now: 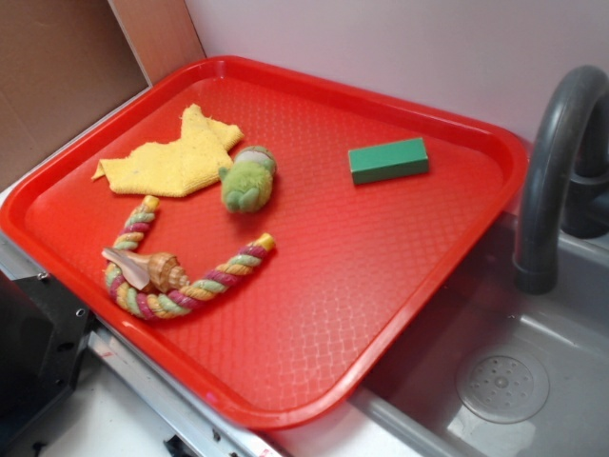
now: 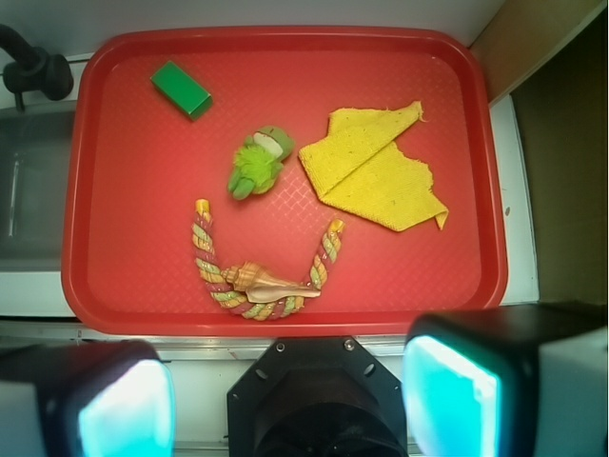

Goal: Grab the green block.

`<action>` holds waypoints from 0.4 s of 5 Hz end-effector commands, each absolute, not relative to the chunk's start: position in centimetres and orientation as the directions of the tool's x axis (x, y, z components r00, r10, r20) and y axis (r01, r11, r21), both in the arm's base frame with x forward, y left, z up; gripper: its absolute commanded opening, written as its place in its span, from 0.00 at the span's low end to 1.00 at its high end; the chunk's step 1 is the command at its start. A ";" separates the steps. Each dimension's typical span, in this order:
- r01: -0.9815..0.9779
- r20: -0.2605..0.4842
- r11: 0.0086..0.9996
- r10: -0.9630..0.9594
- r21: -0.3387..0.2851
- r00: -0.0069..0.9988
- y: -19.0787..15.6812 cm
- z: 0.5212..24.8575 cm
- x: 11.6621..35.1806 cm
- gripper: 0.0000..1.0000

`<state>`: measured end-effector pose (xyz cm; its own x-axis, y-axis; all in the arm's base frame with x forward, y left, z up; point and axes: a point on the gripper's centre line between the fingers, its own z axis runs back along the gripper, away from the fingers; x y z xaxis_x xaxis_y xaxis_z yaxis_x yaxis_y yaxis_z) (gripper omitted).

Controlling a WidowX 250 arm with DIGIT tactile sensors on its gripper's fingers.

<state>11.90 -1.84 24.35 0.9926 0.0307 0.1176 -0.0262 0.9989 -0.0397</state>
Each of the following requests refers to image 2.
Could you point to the green plush frog toy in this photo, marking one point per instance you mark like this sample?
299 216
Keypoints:
258 162

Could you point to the red plastic tray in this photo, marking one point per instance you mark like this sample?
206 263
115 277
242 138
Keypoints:
138 165

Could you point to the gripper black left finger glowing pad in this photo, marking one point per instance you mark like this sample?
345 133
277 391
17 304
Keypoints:
97 399

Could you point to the tan spiral seashell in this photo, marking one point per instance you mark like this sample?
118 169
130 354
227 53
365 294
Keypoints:
261 287

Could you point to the yellow folded cloth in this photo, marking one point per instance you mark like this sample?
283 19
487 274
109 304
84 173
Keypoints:
359 168

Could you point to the stainless steel sink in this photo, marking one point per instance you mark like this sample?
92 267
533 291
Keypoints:
35 154

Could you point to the green rectangular block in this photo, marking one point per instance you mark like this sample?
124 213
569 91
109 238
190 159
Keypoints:
182 91

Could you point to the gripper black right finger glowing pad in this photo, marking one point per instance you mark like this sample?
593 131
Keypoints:
522 380

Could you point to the multicolour twisted rope toy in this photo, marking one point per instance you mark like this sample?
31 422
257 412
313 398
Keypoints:
235 302

